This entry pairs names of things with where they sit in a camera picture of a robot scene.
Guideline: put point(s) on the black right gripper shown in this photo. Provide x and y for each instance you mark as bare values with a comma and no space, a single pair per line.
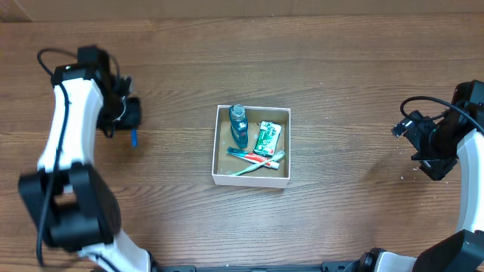
422,141

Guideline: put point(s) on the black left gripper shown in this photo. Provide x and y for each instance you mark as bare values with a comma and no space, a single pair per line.
131,113

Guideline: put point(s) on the blue razor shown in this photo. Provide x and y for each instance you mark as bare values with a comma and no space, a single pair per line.
134,137

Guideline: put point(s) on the blue mouthwash bottle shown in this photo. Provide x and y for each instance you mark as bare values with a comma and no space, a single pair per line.
239,125

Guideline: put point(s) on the small teal tube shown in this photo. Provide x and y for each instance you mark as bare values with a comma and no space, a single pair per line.
252,157

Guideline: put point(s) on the green white packet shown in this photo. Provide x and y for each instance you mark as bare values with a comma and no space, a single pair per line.
267,140

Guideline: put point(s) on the green white toothbrush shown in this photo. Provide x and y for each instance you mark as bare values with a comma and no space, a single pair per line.
276,158

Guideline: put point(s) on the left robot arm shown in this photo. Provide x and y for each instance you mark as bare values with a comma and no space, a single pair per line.
67,199

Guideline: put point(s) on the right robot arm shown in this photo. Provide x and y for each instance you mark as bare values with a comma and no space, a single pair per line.
453,138

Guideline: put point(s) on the white cardboard box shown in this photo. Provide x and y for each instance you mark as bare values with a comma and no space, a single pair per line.
224,166

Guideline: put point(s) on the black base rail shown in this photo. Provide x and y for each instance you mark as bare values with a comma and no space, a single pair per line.
326,266

